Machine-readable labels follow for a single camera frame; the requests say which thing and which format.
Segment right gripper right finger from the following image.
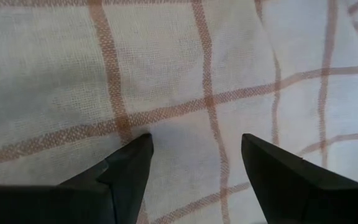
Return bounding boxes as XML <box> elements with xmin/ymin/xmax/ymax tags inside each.
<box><xmin>241</xmin><ymin>133</ymin><xmax>358</xmax><ymax>224</ymax></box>

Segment white towel wide brown checks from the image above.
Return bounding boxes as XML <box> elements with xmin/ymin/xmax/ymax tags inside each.
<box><xmin>0</xmin><ymin>0</ymin><xmax>358</xmax><ymax>224</ymax></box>

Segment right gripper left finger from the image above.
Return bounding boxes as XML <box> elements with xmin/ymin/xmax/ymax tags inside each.
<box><xmin>0</xmin><ymin>133</ymin><xmax>154</xmax><ymax>224</ymax></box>

